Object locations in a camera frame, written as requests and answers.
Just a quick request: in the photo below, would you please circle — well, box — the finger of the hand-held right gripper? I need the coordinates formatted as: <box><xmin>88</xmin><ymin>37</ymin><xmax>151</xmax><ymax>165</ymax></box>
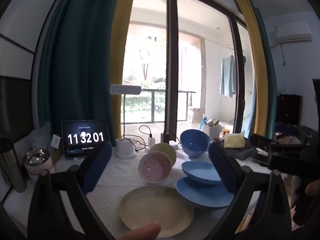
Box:
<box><xmin>250</xmin><ymin>133</ymin><xmax>310</xmax><ymax>155</ymax></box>

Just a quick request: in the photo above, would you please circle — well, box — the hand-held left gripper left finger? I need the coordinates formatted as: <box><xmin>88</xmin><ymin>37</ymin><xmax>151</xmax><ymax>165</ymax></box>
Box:
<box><xmin>27</xmin><ymin>141</ymin><xmax>118</xmax><ymax>240</ymax></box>

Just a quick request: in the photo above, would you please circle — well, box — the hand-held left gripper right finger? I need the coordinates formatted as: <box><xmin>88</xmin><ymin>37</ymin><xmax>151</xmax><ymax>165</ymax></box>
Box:
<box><xmin>205</xmin><ymin>142</ymin><xmax>293</xmax><ymax>240</ymax></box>

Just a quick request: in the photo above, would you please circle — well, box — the blue plate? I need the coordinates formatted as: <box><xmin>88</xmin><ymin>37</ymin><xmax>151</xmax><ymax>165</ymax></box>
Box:
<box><xmin>181</xmin><ymin>161</ymin><xmax>223</xmax><ymax>186</ymax></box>
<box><xmin>175</xmin><ymin>177</ymin><xmax>235</xmax><ymax>209</ymax></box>

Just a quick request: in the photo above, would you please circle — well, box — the blue bowl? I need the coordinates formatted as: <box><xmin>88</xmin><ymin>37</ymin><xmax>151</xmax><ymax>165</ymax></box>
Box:
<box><xmin>180</xmin><ymin>129</ymin><xmax>211</xmax><ymax>158</ymax></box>

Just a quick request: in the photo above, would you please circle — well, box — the pink dotted bowl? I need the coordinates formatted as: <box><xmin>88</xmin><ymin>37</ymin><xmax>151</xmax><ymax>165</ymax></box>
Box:
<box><xmin>138</xmin><ymin>152</ymin><xmax>173</xmax><ymax>184</ymax></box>

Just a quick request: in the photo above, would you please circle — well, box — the pale yellow bowl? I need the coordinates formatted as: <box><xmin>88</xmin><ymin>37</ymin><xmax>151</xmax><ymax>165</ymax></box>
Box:
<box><xmin>149</xmin><ymin>142</ymin><xmax>177</xmax><ymax>167</ymax></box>

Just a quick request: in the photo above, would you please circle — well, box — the cream plate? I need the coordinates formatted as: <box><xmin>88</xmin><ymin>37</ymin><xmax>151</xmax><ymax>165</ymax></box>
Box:
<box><xmin>119</xmin><ymin>185</ymin><xmax>195</xmax><ymax>238</ymax></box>

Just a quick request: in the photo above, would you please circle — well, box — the person's right hand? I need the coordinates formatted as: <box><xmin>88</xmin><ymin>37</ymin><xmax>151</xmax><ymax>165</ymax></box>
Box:
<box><xmin>305</xmin><ymin>180</ymin><xmax>320</xmax><ymax>197</ymax></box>

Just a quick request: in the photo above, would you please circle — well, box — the person's left hand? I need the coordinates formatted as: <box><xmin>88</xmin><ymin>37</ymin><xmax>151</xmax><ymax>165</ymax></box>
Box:
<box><xmin>117</xmin><ymin>222</ymin><xmax>162</xmax><ymax>240</ymax></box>

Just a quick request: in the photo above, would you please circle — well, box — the grey folded cloth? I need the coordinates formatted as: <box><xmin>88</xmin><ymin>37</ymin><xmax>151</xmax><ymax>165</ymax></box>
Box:
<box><xmin>221</xmin><ymin>146</ymin><xmax>257</xmax><ymax>160</ymax></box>

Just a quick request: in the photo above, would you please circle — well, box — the white textured tablecloth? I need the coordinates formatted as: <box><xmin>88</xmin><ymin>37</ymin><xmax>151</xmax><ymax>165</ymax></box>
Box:
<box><xmin>50</xmin><ymin>145</ymin><xmax>258</xmax><ymax>240</ymax></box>

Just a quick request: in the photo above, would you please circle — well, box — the yellow tissue pack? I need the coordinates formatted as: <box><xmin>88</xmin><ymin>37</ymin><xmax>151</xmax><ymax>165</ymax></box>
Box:
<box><xmin>224</xmin><ymin>131</ymin><xmax>246</xmax><ymax>148</ymax></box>

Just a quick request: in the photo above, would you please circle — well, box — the white desk lamp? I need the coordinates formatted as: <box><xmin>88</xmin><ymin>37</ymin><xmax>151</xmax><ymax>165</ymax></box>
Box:
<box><xmin>110</xmin><ymin>84</ymin><xmax>142</xmax><ymax>159</ymax></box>

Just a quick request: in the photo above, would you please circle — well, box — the white perforated basket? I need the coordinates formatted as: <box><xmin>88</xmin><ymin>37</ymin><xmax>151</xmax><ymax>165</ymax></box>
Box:
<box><xmin>202</xmin><ymin>124</ymin><xmax>223</xmax><ymax>140</ymax></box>

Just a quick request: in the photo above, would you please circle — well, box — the black tablet with clock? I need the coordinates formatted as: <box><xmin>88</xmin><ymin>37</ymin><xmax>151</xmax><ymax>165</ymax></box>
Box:
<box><xmin>62</xmin><ymin>120</ymin><xmax>112</xmax><ymax>159</ymax></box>

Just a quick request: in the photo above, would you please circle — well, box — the black cabinet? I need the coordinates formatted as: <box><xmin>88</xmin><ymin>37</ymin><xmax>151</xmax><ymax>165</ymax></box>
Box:
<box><xmin>276</xmin><ymin>94</ymin><xmax>303</xmax><ymax>127</ymax></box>

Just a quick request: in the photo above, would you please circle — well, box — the white power strip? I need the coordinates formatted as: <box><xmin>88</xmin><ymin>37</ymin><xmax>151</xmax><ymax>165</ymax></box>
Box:
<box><xmin>136</xmin><ymin>137</ymin><xmax>181</xmax><ymax>153</ymax></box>

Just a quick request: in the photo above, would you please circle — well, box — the cardboard box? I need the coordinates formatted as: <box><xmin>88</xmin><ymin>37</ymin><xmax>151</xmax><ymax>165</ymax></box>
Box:
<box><xmin>188</xmin><ymin>107</ymin><xmax>205</xmax><ymax>123</ymax></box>

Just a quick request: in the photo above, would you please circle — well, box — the pink steel-lined bowl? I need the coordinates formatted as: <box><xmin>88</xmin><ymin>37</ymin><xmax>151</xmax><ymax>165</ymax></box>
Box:
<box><xmin>23</xmin><ymin>148</ymin><xmax>54</xmax><ymax>175</ymax></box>

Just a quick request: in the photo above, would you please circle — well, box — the clear plastic bag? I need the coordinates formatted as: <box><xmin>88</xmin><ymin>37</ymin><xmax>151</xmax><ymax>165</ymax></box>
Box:
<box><xmin>27</xmin><ymin>121</ymin><xmax>62</xmax><ymax>155</ymax></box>

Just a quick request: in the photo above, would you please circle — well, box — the light blue hanging towel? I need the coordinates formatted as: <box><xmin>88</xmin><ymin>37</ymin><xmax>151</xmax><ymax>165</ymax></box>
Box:
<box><xmin>219</xmin><ymin>55</ymin><xmax>237</xmax><ymax>98</ymax></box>

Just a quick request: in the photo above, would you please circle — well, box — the teal curtain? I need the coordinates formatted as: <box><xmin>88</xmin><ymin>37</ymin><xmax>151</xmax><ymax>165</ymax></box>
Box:
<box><xmin>37</xmin><ymin>0</ymin><xmax>123</xmax><ymax>147</ymax></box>
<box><xmin>250</xmin><ymin>0</ymin><xmax>278</xmax><ymax>137</ymax></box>

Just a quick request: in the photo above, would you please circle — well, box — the steel thermos bottle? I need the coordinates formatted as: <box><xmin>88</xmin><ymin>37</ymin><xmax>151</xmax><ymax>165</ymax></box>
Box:
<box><xmin>0</xmin><ymin>137</ymin><xmax>27</xmax><ymax>193</ymax></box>

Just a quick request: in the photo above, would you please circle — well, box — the balcony railing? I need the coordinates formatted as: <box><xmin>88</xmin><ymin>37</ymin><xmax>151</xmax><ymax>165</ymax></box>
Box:
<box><xmin>122</xmin><ymin>89</ymin><xmax>196</xmax><ymax>123</ymax></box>

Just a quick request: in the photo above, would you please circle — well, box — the yellow curtain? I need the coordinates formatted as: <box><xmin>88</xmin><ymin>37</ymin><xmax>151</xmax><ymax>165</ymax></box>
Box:
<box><xmin>232</xmin><ymin>0</ymin><xmax>268</xmax><ymax>140</ymax></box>
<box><xmin>109</xmin><ymin>0</ymin><xmax>138</xmax><ymax>140</ymax></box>

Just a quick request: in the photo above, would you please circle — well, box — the white air conditioner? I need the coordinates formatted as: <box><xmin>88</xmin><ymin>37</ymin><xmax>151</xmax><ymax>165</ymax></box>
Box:
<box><xmin>269</xmin><ymin>21</ymin><xmax>313</xmax><ymax>47</ymax></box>

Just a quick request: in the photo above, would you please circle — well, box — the black cable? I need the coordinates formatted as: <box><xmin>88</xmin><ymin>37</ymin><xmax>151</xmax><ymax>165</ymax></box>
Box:
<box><xmin>164</xmin><ymin>129</ymin><xmax>182</xmax><ymax>143</ymax></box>
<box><xmin>138</xmin><ymin>125</ymin><xmax>153</xmax><ymax>138</ymax></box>

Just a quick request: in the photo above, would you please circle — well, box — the dark window frame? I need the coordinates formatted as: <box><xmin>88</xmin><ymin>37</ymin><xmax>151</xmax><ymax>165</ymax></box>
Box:
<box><xmin>120</xmin><ymin>0</ymin><xmax>255</xmax><ymax>145</ymax></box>

